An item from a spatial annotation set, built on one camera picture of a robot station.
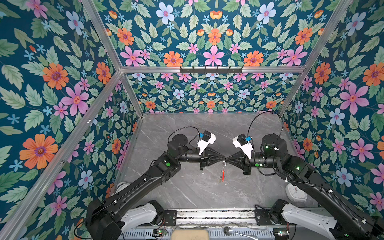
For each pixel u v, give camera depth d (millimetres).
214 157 581
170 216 736
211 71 926
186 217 750
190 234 653
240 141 515
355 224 380
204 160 538
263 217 736
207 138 532
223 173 606
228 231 681
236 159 555
